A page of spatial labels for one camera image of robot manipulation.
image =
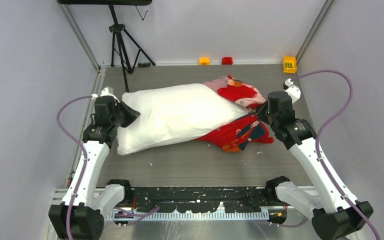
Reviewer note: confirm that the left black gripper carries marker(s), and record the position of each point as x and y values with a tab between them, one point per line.
131	114

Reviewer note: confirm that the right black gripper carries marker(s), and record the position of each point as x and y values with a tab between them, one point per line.
262	112

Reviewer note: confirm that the white pillow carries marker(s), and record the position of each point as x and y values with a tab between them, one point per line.
172	115

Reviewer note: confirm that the pink printed pillowcase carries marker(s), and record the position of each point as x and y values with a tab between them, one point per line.
235	135

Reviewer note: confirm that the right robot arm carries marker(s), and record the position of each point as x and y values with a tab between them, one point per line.
336	212

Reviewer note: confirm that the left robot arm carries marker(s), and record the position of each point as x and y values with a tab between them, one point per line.
80	214

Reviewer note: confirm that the yellow green toy block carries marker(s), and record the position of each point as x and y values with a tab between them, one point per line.
289	64

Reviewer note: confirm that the small black floor object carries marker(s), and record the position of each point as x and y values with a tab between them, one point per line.
144	64

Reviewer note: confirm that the black tripod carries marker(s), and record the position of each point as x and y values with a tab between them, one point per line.
118	47

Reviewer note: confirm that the red toy block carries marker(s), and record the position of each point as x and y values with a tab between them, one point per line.
227	60

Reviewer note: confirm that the small yellow toy block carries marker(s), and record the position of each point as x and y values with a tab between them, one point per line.
204	61

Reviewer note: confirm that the black overhead bar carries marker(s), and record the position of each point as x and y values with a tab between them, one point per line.
106	2

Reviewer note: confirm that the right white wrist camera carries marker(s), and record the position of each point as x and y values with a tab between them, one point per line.
292	90

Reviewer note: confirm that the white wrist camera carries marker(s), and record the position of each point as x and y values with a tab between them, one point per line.
106	91
292	90

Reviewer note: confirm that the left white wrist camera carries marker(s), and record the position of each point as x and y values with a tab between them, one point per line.
106	91

